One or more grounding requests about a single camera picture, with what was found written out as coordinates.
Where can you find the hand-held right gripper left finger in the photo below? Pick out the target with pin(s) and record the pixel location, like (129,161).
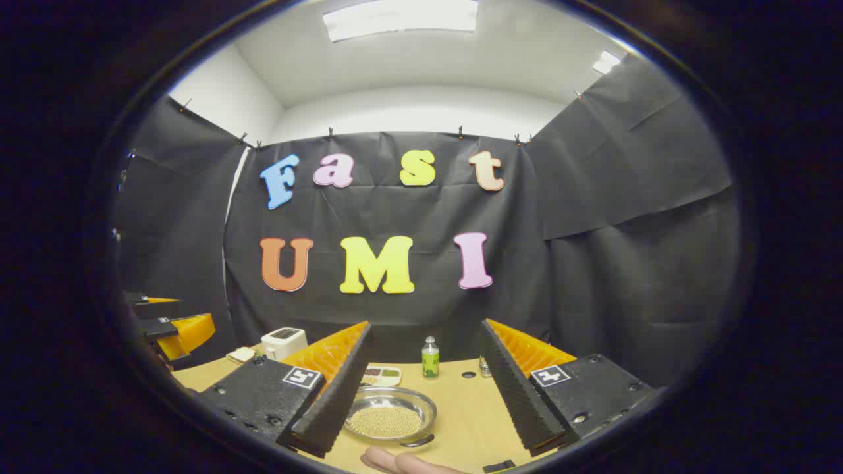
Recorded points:
(336,395)

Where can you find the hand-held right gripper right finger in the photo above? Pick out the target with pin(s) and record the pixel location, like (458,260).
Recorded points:
(517,395)

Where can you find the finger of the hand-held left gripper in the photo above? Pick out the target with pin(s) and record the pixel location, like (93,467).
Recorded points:
(138,299)
(191,332)

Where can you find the steel pot with beans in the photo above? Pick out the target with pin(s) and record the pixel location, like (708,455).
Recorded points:
(388,421)

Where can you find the white divided grain dish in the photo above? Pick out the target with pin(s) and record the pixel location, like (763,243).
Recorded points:
(383,376)

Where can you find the plate with sandwich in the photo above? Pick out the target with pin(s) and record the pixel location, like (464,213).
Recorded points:
(240,355)

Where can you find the white toaster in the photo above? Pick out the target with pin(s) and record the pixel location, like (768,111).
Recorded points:
(284,342)

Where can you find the green label drink bottle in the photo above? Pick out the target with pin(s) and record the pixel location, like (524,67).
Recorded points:
(430,361)

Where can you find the black backdrop cloth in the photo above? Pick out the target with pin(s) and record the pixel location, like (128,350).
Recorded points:
(593,263)

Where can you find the small ceiling light panel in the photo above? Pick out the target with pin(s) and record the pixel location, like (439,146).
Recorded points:
(606,62)

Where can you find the large ceiling light panel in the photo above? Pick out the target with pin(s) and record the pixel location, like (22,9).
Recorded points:
(402,18)

